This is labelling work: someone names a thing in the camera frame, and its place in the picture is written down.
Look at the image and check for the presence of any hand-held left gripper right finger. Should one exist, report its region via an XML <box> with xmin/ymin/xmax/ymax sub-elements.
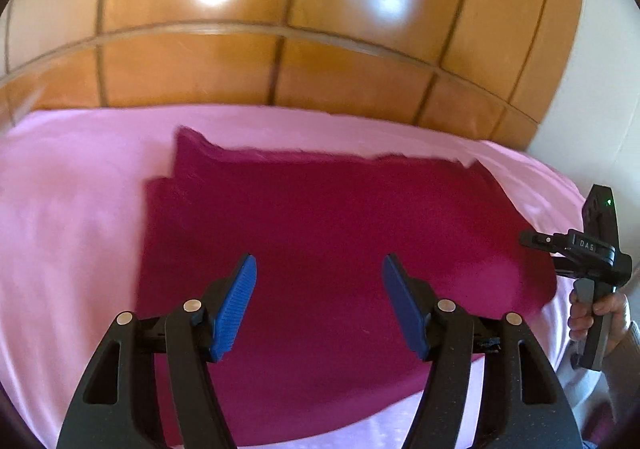
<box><xmin>381</xmin><ymin>254</ymin><xmax>583</xmax><ymax>449</ymax></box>

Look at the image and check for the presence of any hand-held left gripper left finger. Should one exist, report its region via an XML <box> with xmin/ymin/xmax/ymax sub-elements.
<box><xmin>56</xmin><ymin>254</ymin><xmax>258</xmax><ymax>449</ymax></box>

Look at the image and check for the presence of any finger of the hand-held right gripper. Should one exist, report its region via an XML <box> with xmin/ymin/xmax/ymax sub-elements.
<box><xmin>520</xmin><ymin>229</ymin><xmax>571</xmax><ymax>252</ymax></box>

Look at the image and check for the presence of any maroon knit garment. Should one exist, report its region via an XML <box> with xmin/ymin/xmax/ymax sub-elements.
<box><xmin>135</xmin><ymin>126</ymin><xmax>558</xmax><ymax>447</ymax></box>

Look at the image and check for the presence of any person's right forearm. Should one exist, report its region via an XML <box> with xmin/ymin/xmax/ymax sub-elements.
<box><xmin>602</xmin><ymin>321</ymin><xmax>640</xmax><ymax>445</ymax></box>

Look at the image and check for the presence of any person's right hand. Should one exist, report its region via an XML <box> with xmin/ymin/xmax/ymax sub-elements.
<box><xmin>568</xmin><ymin>286</ymin><xmax>633</xmax><ymax>355</ymax></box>

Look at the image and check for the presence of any pink bed sheet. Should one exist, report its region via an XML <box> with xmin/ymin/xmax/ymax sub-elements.
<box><xmin>0</xmin><ymin>104</ymin><xmax>588</xmax><ymax>449</ymax></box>

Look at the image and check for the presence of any wooden panelled headboard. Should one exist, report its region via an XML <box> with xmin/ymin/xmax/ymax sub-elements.
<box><xmin>0</xmin><ymin>0</ymin><xmax>587</xmax><ymax>152</ymax></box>

